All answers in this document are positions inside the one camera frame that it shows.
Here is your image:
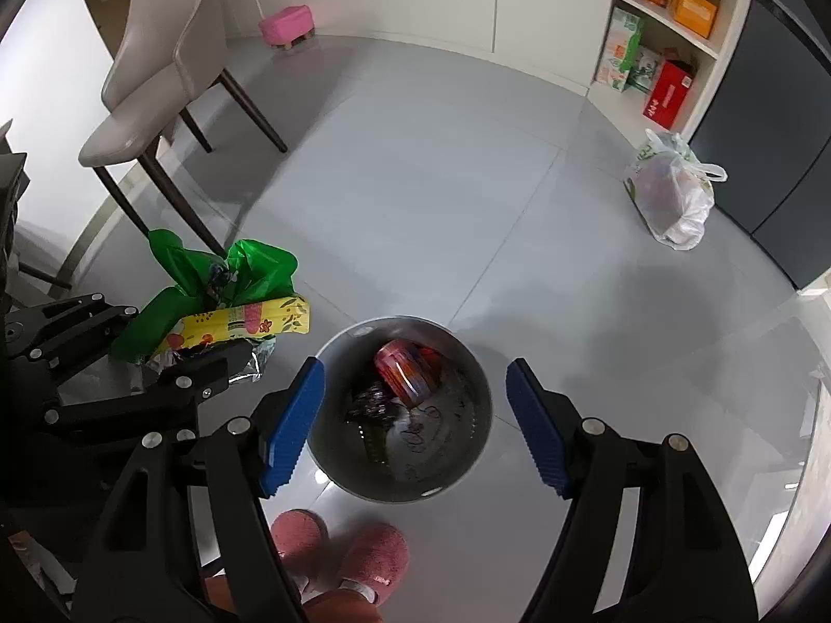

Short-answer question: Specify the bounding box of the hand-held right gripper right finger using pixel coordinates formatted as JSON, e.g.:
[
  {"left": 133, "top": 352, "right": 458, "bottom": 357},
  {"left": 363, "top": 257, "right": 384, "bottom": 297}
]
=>
[{"left": 506, "top": 358, "right": 760, "bottom": 623}]

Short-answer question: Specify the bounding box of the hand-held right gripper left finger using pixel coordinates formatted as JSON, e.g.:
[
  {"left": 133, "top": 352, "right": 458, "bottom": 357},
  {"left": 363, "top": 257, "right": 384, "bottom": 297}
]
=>
[{"left": 71, "top": 357, "right": 326, "bottom": 623}]

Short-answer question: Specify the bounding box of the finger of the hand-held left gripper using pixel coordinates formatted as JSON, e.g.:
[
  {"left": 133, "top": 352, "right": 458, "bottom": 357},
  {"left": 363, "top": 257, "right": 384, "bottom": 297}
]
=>
[
  {"left": 40, "top": 339, "right": 256, "bottom": 439},
  {"left": 3, "top": 294, "right": 140, "bottom": 372}
]

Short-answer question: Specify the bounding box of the silver foil packet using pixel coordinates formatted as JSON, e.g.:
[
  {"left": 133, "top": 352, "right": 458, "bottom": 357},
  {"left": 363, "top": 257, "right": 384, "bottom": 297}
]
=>
[{"left": 146, "top": 336, "right": 277, "bottom": 387}]

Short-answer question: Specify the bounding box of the dark shiny snack packet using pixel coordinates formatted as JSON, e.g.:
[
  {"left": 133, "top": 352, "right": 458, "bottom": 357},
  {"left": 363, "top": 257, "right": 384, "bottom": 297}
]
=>
[{"left": 344, "top": 383, "right": 397, "bottom": 429}]

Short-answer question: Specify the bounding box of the metal trash bin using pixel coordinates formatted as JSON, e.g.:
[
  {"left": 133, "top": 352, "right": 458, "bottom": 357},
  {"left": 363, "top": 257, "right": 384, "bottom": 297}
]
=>
[{"left": 305, "top": 316, "right": 493, "bottom": 504}]

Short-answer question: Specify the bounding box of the green plastic bag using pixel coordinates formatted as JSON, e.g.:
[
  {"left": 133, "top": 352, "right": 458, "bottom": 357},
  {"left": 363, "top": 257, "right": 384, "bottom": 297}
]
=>
[{"left": 110, "top": 228, "right": 300, "bottom": 364}]

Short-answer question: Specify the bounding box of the yellow floral packet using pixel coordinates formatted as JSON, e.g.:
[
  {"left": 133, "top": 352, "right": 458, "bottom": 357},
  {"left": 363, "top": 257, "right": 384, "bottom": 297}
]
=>
[{"left": 162, "top": 295, "right": 311, "bottom": 355}]

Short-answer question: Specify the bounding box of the red drink can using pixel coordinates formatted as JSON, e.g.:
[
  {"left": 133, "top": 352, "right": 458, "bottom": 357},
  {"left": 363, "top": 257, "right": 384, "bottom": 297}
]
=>
[{"left": 374, "top": 339, "right": 443, "bottom": 407}]

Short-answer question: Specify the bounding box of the pink fuzzy slipper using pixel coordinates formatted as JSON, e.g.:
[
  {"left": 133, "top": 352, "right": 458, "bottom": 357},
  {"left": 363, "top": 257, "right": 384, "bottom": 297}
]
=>
[
  {"left": 269, "top": 509, "right": 329, "bottom": 591},
  {"left": 325, "top": 524, "right": 411, "bottom": 607}
]

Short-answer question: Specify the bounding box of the white plastic bag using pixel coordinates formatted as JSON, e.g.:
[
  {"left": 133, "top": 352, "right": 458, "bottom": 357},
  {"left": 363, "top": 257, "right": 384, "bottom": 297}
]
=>
[{"left": 623, "top": 128, "right": 728, "bottom": 251}]

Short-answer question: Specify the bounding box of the glass-topped table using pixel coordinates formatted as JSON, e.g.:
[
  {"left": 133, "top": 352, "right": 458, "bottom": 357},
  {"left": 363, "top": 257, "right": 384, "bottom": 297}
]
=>
[{"left": 746, "top": 286, "right": 831, "bottom": 588}]

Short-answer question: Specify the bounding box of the beige dining chair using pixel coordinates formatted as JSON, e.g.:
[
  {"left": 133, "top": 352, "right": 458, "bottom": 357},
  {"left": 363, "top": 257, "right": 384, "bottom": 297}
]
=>
[{"left": 78, "top": 0, "right": 290, "bottom": 261}]

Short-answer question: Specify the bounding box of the red cardboard box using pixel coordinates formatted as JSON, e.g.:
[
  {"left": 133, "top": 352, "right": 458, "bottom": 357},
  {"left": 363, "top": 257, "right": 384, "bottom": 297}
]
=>
[{"left": 642, "top": 60, "right": 697, "bottom": 131}]

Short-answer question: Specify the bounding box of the pink footstool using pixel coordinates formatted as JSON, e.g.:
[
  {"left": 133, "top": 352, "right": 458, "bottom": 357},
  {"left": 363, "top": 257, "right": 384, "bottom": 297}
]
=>
[{"left": 258, "top": 5, "right": 319, "bottom": 51}]

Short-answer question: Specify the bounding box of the green drink pack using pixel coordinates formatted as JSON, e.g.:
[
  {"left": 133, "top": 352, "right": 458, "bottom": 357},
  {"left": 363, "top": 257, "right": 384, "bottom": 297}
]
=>
[{"left": 628, "top": 45, "right": 663, "bottom": 93}]

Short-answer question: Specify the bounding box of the green and white carton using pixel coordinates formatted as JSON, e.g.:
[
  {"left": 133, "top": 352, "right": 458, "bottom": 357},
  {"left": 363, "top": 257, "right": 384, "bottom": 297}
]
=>
[{"left": 596, "top": 8, "right": 645, "bottom": 93}]

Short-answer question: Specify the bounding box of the dark grey cabinet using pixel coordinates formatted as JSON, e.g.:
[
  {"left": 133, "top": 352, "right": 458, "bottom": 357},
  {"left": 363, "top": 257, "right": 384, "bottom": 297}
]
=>
[{"left": 688, "top": 0, "right": 831, "bottom": 290}]

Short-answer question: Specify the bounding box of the white open shelf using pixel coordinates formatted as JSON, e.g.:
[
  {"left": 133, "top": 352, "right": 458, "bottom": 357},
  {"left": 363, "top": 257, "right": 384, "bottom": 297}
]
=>
[{"left": 587, "top": 0, "right": 762, "bottom": 137}]

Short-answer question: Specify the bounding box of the orange cardboard box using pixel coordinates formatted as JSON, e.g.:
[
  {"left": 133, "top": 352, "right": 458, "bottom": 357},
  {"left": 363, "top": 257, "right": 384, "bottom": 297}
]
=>
[{"left": 667, "top": 0, "right": 721, "bottom": 38}]

